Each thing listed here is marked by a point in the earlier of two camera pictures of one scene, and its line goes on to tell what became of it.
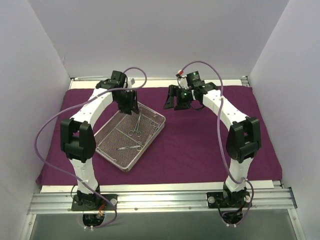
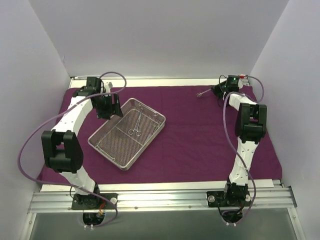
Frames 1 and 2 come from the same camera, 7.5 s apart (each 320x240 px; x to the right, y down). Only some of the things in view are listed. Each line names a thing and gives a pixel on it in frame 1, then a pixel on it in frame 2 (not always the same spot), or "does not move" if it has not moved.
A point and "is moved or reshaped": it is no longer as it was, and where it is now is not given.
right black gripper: [176, 99] to [216, 89]
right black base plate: [229, 200] does not move
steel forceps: [136, 129] does not move
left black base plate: [96, 203] does not move
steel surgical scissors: [138, 146] is moved or reshaped
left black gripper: [128, 106] to [107, 110]
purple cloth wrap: [192, 147] does not move
